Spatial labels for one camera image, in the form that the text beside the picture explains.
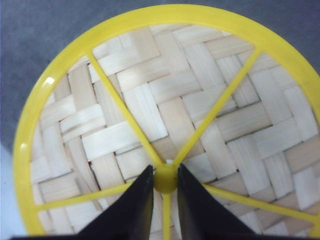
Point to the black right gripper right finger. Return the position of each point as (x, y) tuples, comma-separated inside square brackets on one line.
[(204, 218)]

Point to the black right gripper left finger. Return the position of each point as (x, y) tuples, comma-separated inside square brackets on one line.
[(129, 218)]

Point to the woven bamboo steamer lid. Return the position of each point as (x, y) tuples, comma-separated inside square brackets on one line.
[(169, 85)]

